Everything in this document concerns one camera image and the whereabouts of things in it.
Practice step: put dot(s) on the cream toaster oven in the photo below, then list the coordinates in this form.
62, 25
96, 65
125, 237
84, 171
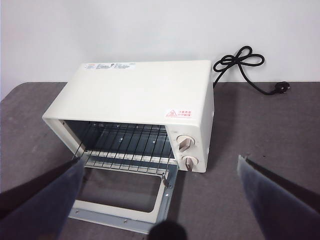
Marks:
135, 92

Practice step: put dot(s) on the oven door with glass window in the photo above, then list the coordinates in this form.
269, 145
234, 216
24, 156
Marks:
165, 200

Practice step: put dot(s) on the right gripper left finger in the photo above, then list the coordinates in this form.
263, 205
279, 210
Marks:
42, 207

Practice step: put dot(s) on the beige oven knob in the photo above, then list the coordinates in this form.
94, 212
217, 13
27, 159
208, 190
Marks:
185, 143
190, 163

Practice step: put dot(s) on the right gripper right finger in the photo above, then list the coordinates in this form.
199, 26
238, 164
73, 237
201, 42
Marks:
282, 207

